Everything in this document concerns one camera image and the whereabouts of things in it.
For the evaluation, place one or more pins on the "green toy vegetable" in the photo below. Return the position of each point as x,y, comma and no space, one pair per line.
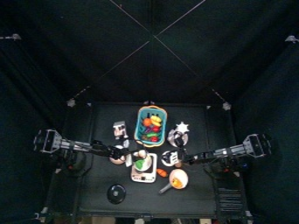
150,135

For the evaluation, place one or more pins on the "toy fried egg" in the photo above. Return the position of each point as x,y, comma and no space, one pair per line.
176,182

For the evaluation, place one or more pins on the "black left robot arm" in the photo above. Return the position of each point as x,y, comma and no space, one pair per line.
61,143

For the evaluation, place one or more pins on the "white toy kitchen scale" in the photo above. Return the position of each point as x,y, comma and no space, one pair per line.
144,176

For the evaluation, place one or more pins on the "white star shaped toy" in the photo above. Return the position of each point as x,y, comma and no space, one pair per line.
181,127

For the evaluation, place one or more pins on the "orange toy fruit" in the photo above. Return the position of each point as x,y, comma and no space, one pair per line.
146,122

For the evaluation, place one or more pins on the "beige round bowl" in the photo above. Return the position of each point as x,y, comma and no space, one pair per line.
116,161

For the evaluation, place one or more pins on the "orange toy carrot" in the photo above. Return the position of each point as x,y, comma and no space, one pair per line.
161,173

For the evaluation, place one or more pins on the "yellow toy banana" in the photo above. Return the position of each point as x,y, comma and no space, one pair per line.
156,120

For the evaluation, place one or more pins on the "teal plastic basket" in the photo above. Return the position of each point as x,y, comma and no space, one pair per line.
138,137

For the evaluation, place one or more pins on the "black round lid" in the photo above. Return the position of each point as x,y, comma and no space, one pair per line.
116,193

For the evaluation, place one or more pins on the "white plastic spatula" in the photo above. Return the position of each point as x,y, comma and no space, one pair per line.
128,162

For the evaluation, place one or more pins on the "small silver white utensil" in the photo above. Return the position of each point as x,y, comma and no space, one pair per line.
125,143

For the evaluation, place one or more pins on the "small red toy fruit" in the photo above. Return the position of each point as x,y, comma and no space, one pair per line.
153,139

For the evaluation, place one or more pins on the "toy frying pan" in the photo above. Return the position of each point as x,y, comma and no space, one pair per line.
178,175

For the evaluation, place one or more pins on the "small brown toy food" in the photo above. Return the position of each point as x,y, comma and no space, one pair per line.
177,165

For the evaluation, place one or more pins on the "red toy tomato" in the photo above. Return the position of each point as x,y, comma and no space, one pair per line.
154,129

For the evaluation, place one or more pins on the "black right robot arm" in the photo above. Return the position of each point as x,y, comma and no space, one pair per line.
233,150

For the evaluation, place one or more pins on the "white round cup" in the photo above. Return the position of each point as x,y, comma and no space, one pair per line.
164,157

